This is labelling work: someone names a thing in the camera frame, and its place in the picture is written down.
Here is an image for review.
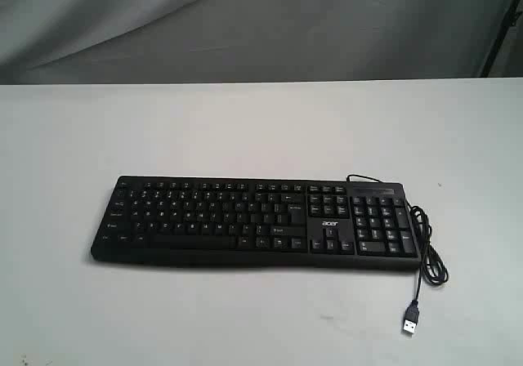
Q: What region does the black acer keyboard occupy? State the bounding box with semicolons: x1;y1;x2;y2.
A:
91;176;422;271

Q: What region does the grey backdrop cloth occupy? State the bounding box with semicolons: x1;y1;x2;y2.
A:
1;0;511;84

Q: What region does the black stand pole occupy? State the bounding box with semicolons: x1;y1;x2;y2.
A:
480;0;522;78

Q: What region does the black usb cable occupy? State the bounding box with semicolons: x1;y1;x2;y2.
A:
345;172;449;337

